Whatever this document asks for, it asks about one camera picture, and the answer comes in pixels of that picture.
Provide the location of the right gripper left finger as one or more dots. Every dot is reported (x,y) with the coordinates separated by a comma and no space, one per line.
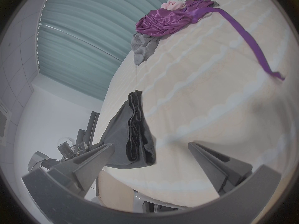
(91,169)

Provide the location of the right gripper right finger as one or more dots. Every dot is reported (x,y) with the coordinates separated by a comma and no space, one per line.
(210,164)

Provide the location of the black T-shirt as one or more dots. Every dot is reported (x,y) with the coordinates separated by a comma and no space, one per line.
(121,136)

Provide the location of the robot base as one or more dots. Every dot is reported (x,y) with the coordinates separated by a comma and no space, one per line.
(137,202)

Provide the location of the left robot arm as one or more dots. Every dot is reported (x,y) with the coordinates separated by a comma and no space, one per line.
(37,159)

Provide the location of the bed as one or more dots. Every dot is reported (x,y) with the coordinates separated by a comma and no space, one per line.
(222,90)

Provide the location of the black dressing table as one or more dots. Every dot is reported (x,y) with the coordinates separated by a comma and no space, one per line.
(80,138)

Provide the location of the round mirror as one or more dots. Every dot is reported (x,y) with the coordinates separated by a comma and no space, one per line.
(66,139)

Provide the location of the black chest of drawers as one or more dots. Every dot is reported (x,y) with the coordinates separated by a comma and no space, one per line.
(92,127)

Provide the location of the blue-green curtain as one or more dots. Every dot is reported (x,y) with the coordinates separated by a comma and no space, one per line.
(77,73)
(105,13)

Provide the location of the white ceiling air vent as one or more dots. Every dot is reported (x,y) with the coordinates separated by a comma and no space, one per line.
(4,125)

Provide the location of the grey knit garment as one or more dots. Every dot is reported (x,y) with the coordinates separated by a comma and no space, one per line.
(142,48)

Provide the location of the purple satin garment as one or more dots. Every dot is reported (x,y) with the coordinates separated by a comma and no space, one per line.
(163,22)

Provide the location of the pink garment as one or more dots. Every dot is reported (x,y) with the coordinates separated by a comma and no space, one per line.
(172,5)

